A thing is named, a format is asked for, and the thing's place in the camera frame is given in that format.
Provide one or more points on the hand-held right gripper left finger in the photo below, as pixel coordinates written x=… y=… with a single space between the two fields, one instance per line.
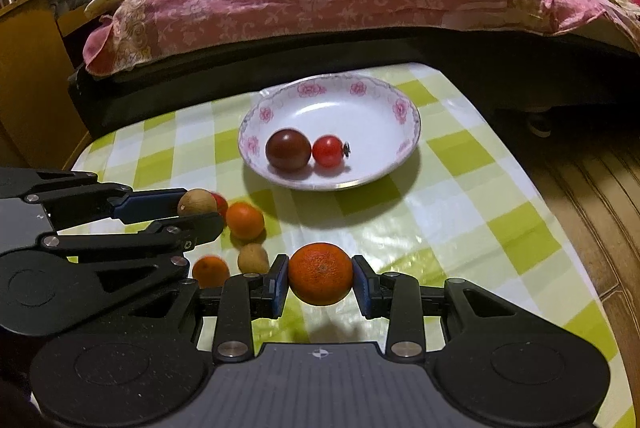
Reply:
x=279 y=289

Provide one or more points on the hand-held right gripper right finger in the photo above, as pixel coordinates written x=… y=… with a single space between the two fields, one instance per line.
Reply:
x=362 y=289

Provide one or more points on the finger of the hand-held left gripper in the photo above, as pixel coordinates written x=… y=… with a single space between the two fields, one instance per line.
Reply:
x=150 y=206
x=200 y=230

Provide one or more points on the brown longan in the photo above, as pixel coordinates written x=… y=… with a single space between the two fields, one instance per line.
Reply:
x=196 y=202
x=253 y=258

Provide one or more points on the small orange tangerine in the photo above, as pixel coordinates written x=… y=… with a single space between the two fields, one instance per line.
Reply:
x=211 y=270
x=245 y=220

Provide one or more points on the large orange tangerine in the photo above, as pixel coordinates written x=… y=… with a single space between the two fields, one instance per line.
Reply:
x=320 y=274

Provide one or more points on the white plate with floral rim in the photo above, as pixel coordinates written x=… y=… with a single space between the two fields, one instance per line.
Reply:
x=350 y=118

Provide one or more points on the green and white checkered tablecloth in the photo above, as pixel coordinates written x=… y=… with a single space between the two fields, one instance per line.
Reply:
x=450 y=218

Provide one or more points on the dark purple tomato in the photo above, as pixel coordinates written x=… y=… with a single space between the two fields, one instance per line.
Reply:
x=287 y=151

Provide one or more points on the red cherry tomato with stem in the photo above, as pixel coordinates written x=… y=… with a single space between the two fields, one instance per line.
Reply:
x=327 y=152

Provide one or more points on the wooden cabinet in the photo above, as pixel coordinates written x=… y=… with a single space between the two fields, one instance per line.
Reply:
x=30 y=73

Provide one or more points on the grey cloth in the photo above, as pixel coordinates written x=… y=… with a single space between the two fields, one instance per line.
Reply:
x=70 y=1

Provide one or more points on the dark shoe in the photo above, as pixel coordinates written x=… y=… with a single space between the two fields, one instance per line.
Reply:
x=540 y=123

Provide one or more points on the dark bed frame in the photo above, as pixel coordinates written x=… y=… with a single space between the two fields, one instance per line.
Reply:
x=450 y=53

